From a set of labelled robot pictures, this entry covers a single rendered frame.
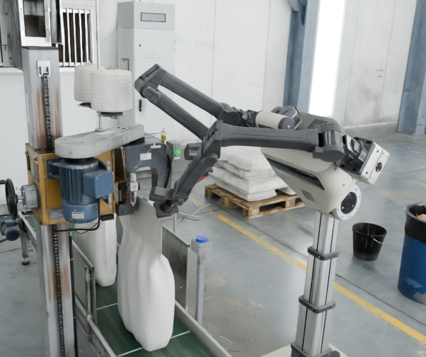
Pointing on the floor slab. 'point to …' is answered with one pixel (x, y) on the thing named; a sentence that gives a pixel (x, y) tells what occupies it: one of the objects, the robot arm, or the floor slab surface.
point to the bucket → (367, 240)
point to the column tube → (49, 320)
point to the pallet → (249, 209)
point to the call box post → (199, 288)
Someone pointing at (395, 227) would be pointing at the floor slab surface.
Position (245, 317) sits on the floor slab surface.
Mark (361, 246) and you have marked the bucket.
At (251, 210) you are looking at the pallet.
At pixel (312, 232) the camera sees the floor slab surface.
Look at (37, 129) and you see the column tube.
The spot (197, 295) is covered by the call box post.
